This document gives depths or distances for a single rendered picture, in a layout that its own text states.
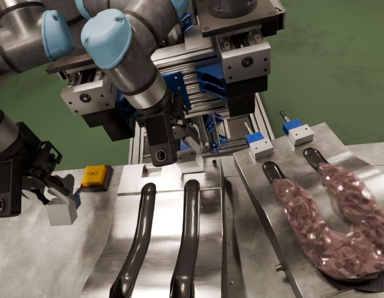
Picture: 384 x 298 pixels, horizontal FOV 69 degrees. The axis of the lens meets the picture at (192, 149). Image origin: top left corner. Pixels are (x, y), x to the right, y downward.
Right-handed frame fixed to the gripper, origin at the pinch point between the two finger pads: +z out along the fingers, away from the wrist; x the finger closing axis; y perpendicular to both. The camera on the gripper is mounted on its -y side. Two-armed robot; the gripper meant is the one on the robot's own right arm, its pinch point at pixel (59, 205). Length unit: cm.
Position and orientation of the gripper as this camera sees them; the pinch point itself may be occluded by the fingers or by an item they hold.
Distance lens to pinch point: 71.6
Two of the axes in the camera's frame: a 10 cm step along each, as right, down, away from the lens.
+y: 0.4, -7.8, 6.3
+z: 2.0, 6.2, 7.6
